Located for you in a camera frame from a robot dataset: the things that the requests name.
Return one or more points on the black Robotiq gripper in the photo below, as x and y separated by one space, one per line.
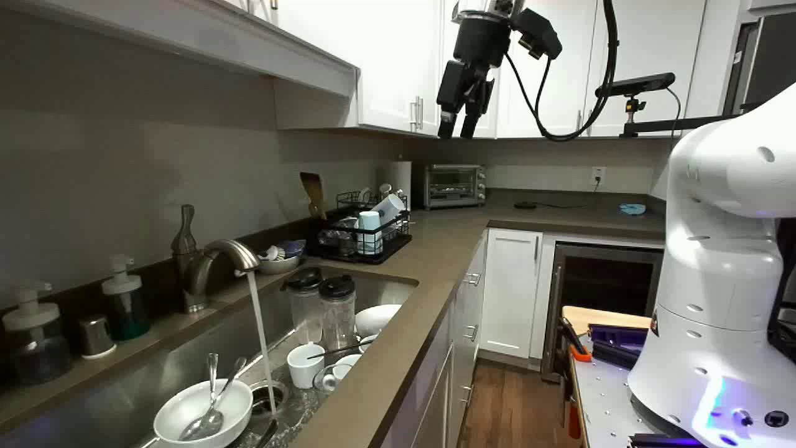
481 38

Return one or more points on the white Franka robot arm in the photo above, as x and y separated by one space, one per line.
721 274

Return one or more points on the silver toaster oven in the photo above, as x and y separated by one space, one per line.
450 184

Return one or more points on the small flat black object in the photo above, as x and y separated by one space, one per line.
525 205

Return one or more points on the white plastic container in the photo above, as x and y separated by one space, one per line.
390 205

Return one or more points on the black dish rack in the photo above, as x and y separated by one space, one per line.
364 250

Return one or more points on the white base cabinet door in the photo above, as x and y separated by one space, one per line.
510 292

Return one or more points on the small blue bowl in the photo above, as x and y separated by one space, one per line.
633 209

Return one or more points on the blue sponge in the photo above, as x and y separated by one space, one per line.
293 247

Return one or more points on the black undercounter appliance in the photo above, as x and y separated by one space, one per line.
599 281

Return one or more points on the shallow white bowl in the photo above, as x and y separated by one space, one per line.
375 318

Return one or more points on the clear blender bottle black lid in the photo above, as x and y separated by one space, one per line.
338 313
305 307

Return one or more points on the white sponge dish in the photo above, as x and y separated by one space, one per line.
276 265

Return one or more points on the white base cabinets row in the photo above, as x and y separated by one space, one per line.
450 356

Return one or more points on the orange and black tool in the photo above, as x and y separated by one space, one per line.
576 341

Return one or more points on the chrome kitchen faucet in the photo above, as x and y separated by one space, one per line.
217 251

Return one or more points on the dark purple box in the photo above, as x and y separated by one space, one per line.
619 343

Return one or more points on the small white dish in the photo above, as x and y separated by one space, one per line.
341 366

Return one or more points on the dark framed window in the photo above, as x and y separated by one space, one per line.
772 58

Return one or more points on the white mug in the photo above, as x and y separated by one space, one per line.
305 366

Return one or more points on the large white bowl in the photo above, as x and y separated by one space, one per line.
231 414

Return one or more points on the green soap dispenser white pump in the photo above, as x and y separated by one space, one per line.
125 307

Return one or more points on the metal spoon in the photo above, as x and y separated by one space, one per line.
203 424

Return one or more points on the small metal cup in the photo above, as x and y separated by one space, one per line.
96 336

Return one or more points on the stainless steel sink basin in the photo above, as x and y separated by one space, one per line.
125 398

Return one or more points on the dark soap dispenser white pump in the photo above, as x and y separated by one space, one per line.
38 343

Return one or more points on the white wall outlet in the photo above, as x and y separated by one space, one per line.
598 178

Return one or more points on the black camera on stand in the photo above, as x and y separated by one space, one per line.
637 83

